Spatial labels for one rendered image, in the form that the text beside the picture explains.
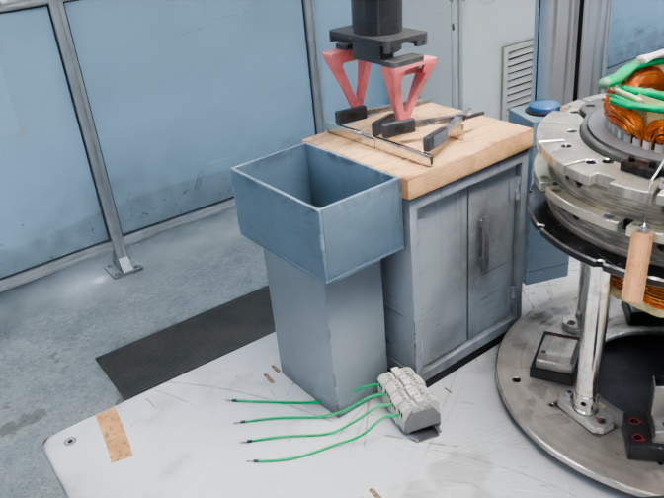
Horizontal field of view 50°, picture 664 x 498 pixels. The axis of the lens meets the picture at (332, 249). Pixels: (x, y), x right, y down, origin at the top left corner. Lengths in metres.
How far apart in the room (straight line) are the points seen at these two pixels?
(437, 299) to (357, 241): 0.17
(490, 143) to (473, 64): 2.22
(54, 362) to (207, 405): 1.66
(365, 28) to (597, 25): 0.48
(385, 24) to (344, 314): 0.32
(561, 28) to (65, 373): 1.85
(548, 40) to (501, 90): 2.00
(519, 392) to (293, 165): 0.37
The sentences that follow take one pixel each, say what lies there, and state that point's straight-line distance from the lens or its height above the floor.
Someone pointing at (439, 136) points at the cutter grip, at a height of 1.09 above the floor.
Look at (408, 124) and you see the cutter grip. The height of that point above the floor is 1.09.
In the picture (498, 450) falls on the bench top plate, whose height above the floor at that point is 0.78.
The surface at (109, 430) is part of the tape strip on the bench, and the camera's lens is 0.93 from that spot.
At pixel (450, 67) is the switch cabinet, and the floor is 0.59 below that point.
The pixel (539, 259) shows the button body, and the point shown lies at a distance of 1.09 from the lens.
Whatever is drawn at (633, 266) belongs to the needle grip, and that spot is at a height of 1.04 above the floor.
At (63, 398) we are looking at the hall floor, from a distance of 2.37.
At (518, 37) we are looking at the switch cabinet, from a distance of 3.21.
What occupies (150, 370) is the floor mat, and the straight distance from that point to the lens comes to 2.35.
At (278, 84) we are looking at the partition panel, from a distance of 3.09.
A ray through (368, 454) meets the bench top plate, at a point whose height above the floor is 0.78.
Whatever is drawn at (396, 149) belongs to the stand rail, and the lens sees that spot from 0.80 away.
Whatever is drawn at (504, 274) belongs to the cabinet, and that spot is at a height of 0.88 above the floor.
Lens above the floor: 1.36
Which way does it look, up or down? 28 degrees down
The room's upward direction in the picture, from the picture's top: 6 degrees counter-clockwise
